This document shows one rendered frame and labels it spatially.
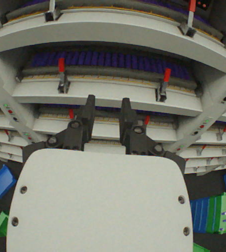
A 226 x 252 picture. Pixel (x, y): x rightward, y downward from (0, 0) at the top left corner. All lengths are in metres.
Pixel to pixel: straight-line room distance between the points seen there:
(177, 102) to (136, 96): 0.13
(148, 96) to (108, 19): 0.22
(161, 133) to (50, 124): 0.45
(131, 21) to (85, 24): 0.08
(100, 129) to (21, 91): 0.31
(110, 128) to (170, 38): 0.37
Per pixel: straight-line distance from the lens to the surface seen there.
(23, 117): 0.52
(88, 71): 0.38
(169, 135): 0.56
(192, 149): 0.86
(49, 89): 0.39
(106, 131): 0.50
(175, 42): 0.29
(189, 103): 0.43
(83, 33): 0.27
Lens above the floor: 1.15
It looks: 55 degrees down
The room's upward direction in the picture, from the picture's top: 8 degrees clockwise
